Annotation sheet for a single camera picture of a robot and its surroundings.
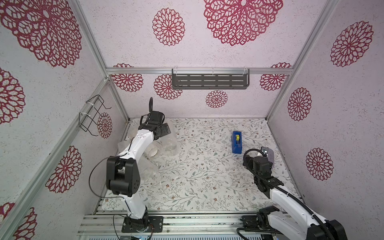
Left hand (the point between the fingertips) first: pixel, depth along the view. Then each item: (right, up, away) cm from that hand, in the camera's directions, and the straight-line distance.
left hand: (161, 132), depth 93 cm
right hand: (+55, -14, -8) cm, 57 cm away
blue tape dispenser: (+49, -7, +8) cm, 50 cm away
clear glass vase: (+4, -9, +4) cm, 11 cm away
